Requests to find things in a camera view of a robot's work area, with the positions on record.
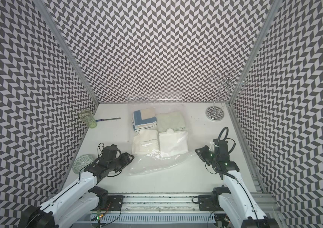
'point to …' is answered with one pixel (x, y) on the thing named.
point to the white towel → (146, 142)
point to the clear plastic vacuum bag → (145, 163)
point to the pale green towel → (175, 121)
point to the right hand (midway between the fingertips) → (195, 153)
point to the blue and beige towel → (144, 119)
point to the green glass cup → (87, 116)
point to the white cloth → (173, 143)
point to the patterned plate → (81, 161)
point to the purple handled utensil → (107, 119)
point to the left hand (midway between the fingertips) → (131, 160)
